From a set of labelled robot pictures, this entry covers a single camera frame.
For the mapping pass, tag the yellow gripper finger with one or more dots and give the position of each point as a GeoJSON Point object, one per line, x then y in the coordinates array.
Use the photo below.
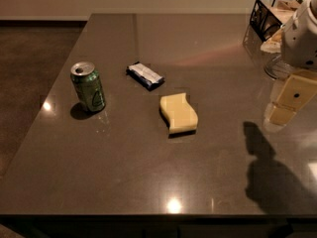
{"type": "Point", "coordinates": [279, 115]}
{"type": "Point", "coordinates": [299, 88]}

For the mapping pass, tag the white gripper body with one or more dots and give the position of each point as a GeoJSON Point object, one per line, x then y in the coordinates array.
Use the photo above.
{"type": "Point", "coordinates": [299, 45]}

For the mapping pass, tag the blue rxbar wrapper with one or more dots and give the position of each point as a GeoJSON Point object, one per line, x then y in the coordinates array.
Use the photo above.
{"type": "Point", "coordinates": [144, 75]}

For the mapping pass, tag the clear glass bowl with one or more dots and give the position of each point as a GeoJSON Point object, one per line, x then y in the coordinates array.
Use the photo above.
{"type": "Point", "coordinates": [275, 67]}

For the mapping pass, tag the yellow sponge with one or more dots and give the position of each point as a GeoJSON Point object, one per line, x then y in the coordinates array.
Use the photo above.
{"type": "Point", "coordinates": [180, 115]}

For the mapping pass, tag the green soda can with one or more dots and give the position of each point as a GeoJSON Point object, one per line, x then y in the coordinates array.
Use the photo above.
{"type": "Point", "coordinates": [87, 84]}

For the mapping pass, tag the black wire basket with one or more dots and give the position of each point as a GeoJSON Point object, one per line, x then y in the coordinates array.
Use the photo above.
{"type": "Point", "coordinates": [268, 16]}

